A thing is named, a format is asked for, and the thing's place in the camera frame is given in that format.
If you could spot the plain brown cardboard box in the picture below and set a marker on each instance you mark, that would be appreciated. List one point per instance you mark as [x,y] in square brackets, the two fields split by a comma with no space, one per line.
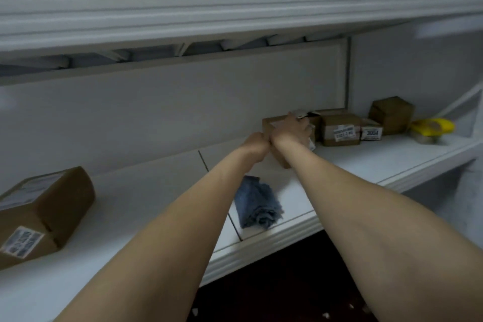
[391,114]

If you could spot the blue folded cloth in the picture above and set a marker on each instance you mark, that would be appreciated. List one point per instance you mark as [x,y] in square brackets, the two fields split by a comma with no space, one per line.
[257,203]

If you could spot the yellow tape dispenser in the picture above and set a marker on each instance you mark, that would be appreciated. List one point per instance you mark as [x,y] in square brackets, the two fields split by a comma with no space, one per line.
[432,128]

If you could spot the person's left hand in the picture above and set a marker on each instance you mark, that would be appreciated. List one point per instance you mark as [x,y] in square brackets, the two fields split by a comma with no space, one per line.
[256,144]

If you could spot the person's right forearm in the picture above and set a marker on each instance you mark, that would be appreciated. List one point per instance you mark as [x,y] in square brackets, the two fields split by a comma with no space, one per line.
[362,227]

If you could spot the person's right hand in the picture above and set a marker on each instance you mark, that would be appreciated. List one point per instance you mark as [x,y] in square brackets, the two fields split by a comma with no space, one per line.
[292,128]

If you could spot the person's left forearm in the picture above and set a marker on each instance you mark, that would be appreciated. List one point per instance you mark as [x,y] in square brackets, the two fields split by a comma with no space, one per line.
[158,242]

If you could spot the white upper shelf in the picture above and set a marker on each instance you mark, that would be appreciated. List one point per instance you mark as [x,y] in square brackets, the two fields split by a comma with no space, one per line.
[226,12]

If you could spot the cardboard box with white label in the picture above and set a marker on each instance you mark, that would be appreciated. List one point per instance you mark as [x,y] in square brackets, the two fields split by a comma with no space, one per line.
[340,130]

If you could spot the large labelled cardboard box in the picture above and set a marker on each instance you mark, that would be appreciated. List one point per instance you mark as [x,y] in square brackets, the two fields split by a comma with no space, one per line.
[41,212]

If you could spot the small white labelled box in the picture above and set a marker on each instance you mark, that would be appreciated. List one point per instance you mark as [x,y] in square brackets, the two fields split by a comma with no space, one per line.
[371,130]

